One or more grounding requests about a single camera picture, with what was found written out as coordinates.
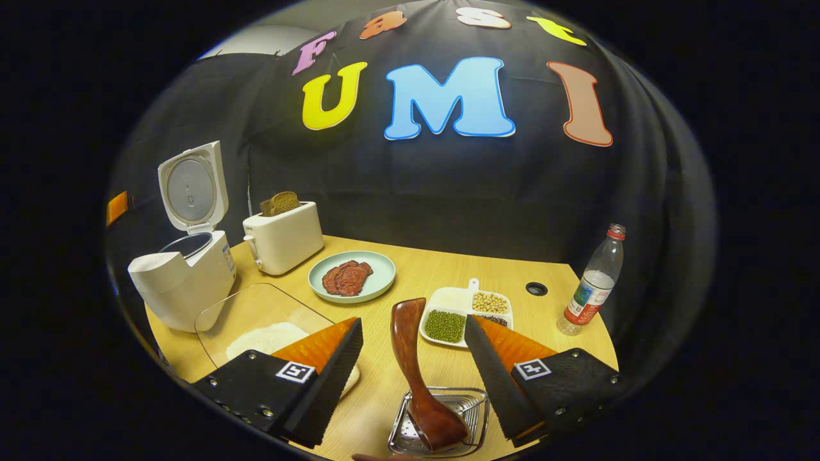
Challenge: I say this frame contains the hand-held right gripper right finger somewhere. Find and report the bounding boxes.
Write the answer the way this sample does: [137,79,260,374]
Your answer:
[464,314,625,448]

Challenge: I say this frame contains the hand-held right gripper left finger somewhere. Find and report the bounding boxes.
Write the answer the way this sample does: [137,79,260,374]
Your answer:
[192,317,364,449]

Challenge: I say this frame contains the metal mesh chopstick holder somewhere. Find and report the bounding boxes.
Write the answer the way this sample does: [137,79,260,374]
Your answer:
[388,386,491,457]

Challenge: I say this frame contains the brown wooden spoon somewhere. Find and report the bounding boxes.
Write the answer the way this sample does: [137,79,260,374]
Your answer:
[391,298,470,452]

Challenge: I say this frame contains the white rice cooker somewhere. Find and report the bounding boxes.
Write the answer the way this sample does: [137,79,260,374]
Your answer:
[127,141,238,334]

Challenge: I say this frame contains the green mung beans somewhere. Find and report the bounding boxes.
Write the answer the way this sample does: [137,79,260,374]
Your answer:
[424,310,467,344]

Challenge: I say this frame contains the yellow soybeans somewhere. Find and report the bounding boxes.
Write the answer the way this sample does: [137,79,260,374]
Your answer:
[472,292,509,314]

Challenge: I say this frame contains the white divided dish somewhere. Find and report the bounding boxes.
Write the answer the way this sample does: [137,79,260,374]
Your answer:
[419,278,514,349]

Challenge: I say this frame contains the sliced red meat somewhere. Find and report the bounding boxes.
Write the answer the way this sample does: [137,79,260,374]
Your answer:
[322,260,374,297]

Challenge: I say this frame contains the clear glass dish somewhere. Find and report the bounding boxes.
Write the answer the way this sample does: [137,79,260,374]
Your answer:
[195,283,361,399]

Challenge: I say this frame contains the light green plate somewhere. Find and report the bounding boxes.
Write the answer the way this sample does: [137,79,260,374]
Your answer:
[308,250,397,304]

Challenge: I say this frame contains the clear plastic water bottle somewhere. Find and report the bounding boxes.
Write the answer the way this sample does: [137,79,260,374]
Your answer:
[557,223,627,336]

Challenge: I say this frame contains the white toaster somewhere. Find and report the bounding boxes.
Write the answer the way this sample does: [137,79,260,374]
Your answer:
[242,202,325,277]

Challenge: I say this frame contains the black backdrop cloth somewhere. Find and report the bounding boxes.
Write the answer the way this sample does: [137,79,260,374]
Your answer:
[106,0,718,340]

